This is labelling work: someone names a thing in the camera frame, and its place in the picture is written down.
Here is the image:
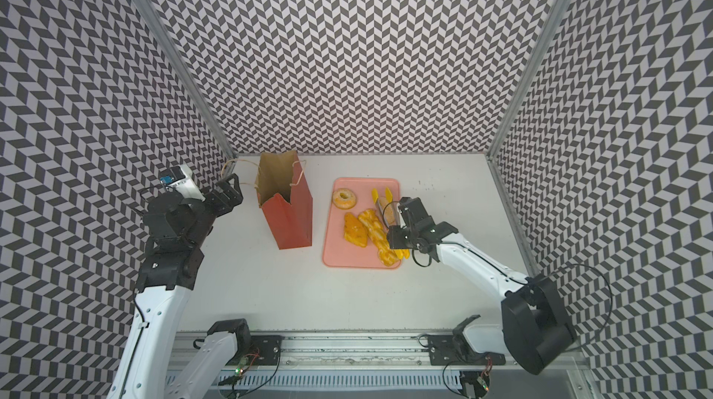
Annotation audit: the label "yellow metal tongs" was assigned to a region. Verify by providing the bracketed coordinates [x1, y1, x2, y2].
[371, 187, 411, 267]

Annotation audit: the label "red paper bag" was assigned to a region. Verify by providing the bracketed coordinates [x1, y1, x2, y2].
[248, 150, 313, 250]

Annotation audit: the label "sugared ring donut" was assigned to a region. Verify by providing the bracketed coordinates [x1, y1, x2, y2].
[332, 188, 358, 210]

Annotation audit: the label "round sugared bun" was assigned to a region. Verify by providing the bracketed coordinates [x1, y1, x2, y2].
[382, 202, 397, 227]

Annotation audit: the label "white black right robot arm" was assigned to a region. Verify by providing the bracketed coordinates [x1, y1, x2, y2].
[387, 197, 577, 375]

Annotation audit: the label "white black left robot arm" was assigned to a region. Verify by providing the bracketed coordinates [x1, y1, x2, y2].
[108, 165, 251, 398]

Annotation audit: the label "twisted braided bread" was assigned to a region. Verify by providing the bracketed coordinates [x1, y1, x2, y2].
[358, 209, 399, 267]

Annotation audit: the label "orange glazed pastry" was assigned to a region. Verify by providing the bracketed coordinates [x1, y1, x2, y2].
[344, 213, 369, 248]

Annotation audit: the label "pink plastic tray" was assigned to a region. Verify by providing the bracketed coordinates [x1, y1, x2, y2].
[322, 177, 408, 270]

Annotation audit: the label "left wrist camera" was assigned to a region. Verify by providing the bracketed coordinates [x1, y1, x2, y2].
[159, 164, 205, 201]

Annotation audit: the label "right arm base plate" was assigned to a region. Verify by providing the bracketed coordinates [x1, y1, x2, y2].
[420, 334, 506, 367]

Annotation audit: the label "aluminium corner post left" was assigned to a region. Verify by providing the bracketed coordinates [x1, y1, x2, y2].
[131, 0, 235, 158]

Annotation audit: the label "aluminium corner post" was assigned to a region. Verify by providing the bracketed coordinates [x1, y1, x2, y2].
[131, 0, 235, 158]
[486, 0, 572, 162]

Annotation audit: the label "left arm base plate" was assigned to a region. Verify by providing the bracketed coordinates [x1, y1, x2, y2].
[227, 334, 283, 367]

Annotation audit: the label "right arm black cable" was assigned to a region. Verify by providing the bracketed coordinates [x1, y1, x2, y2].
[548, 262, 614, 353]

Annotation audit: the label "aluminium front rail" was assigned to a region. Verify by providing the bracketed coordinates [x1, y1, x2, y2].
[209, 330, 601, 398]

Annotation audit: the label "aluminium corner post right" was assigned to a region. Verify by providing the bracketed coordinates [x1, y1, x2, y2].
[486, 0, 572, 162]

